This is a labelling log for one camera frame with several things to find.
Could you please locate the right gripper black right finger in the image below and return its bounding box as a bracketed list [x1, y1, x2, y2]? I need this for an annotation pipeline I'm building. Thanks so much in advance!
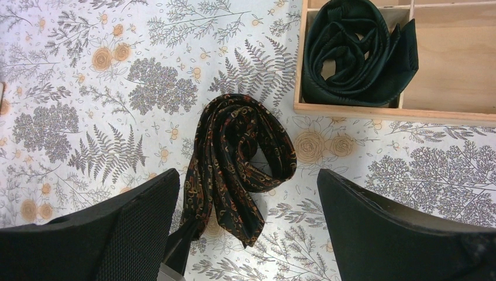
[317, 169, 495, 280]

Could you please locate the dark green rolled tie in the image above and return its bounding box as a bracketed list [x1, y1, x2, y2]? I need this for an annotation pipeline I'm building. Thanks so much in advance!
[302, 1, 419, 107]

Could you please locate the wooden compartment tray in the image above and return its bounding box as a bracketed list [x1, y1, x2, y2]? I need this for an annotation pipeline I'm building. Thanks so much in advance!
[293, 1, 495, 126]

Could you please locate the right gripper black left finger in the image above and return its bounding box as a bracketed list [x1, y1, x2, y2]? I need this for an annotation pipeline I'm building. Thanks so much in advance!
[1, 169, 180, 280]

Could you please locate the black gold patterned tie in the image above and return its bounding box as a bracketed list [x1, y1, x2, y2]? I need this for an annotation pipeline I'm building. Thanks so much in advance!
[163, 93, 298, 277]

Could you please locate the floral patterned tablecloth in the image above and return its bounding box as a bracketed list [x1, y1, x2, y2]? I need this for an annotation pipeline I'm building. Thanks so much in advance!
[1, 1, 495, 280]

